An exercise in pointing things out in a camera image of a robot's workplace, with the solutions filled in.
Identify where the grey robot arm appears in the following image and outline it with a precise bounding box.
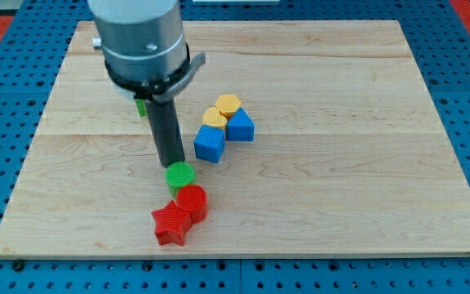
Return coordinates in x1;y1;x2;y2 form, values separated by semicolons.
88;0;206;167

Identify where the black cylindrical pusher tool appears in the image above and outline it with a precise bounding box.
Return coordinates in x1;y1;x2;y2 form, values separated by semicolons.
144;100;185;167

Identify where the yellow heart block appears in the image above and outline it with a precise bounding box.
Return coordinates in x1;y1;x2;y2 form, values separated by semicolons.
202;107;228;131

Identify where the red star block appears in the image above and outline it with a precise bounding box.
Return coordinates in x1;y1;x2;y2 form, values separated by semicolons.
151;200;193;246

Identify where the blue cube block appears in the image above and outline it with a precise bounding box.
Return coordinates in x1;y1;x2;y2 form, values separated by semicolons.
193;125;225;163

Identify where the yellow hexagon block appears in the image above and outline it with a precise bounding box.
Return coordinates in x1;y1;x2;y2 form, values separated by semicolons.
215;94;242;119

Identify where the blue pentagon block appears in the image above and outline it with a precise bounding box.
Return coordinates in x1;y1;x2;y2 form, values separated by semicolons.
226;109;255;141

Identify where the red circle block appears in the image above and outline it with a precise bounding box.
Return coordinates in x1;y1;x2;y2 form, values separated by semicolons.
176;185;208;224

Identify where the green circle block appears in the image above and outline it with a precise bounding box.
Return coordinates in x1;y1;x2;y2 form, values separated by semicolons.
165;162;195;198

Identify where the green star block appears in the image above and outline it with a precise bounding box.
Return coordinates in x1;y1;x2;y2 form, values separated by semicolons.
135;99;147;117

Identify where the wooden board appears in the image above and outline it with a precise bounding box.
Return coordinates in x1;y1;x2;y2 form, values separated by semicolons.
0;20;470;260

